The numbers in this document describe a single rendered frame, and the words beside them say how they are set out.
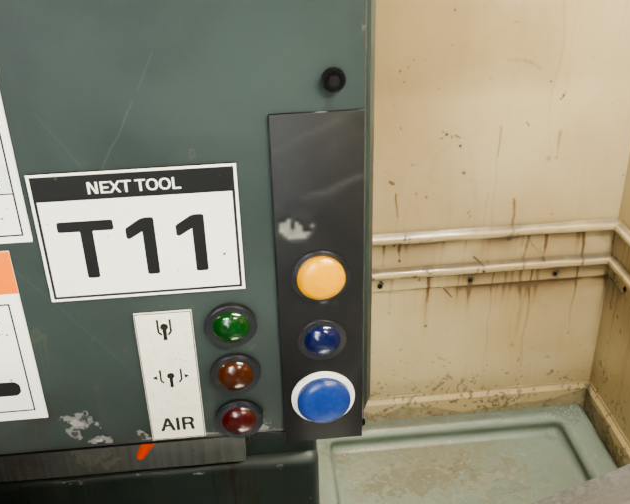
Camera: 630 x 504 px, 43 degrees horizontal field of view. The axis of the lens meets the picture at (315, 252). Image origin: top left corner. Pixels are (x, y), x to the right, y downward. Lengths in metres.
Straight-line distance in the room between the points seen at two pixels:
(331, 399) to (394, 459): 1.38
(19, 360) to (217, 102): 0.18
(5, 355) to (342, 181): 0.20
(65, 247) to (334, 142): 0.14
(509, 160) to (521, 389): 0.58
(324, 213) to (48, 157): 0.13
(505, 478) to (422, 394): 0.25
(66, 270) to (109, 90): 0.10
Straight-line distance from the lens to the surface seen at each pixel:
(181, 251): 0.40
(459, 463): 1.84
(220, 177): 0.39
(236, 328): 0.42
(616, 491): 1.55
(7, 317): 0.44
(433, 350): 1.78
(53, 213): 0.40
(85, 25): 0.37
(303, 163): 0.38
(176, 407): 0.46
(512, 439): 1.91
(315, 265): 0.40
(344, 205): 0.40
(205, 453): 1.36
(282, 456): 1.41
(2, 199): 0.40
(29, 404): 0.47
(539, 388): 1.92
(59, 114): 0.38
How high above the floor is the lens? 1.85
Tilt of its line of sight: 29 degrees down
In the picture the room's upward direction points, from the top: 1 degrees counter-clockwise
